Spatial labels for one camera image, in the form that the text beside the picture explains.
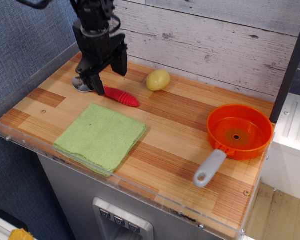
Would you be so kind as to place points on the green cloth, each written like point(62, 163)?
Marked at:
point(100, 139)

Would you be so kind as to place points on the red handled metal spoon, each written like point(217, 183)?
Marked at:
point(120, 96)

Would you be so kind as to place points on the orange pan grey handle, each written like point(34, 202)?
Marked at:
point(234, 131)

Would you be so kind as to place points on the yellow potato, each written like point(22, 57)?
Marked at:
point(158, 80)

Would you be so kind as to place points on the silver button panel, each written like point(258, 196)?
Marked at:
point(115, 223)

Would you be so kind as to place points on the clear acrylic guard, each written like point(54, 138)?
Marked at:
point(154, 182)

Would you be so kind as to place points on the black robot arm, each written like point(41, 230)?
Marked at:
point(92, 30)

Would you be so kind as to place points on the dark right post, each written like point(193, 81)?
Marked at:
point(286, 83)

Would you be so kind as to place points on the yellow object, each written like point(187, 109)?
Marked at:
point(20, 234)

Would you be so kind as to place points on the white side cabinet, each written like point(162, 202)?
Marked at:
point(281, 169)

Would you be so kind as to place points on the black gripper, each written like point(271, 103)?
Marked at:
point(99, 50)

